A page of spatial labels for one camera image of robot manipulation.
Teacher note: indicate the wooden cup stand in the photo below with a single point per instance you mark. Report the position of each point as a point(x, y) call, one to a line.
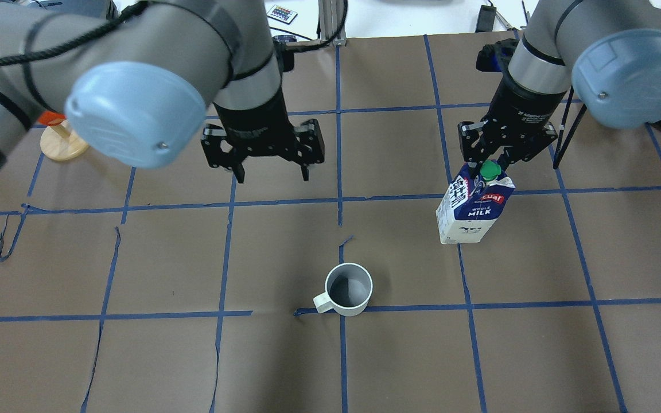
point(59, 142)

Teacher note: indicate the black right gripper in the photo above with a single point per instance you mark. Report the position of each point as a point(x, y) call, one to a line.
point(521, 106)

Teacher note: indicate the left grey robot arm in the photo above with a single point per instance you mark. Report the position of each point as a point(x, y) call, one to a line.
point(136, 88)

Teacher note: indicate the remote control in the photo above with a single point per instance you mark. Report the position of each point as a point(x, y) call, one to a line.
point(281, 14)

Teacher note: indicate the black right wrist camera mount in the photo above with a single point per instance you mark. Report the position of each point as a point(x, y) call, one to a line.
point(496, 57)

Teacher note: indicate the white ribbed cup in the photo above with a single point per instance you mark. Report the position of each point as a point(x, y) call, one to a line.
point(348, 288)

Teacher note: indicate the aluminium frame post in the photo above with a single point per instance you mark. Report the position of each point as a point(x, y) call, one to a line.
point(332, 20)

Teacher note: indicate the blue white milk carton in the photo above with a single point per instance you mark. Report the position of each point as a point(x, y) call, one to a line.
point(473, 203)

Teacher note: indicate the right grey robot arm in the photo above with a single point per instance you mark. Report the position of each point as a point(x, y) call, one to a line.
point(607, 52)

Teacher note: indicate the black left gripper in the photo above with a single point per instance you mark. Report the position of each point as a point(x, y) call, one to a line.
point(255, 121)

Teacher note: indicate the orange cup on stand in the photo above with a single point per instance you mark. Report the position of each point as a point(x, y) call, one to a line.
point(49, 119)

